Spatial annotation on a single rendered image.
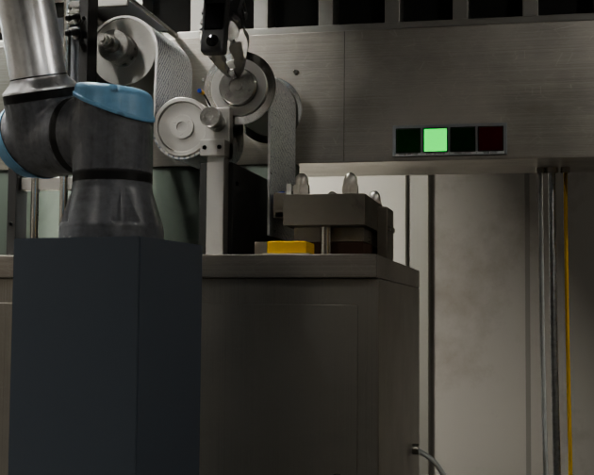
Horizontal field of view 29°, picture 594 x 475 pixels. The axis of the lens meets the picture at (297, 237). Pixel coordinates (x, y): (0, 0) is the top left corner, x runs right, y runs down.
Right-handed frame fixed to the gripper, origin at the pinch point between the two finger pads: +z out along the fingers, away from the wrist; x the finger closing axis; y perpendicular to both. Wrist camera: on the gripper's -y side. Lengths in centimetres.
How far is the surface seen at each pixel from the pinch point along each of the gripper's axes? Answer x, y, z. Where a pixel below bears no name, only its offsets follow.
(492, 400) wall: -44, 44, 166
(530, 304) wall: -56, 66, 146
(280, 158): -6.7, -2.8, 20.2
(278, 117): -6.7, 2.2, 13.4
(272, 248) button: -13.9, -42.1, 5.6
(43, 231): 56, 3, 47
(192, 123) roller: 9.2, -4.4, 8.9
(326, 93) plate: -12.0, 25.7, 26.5
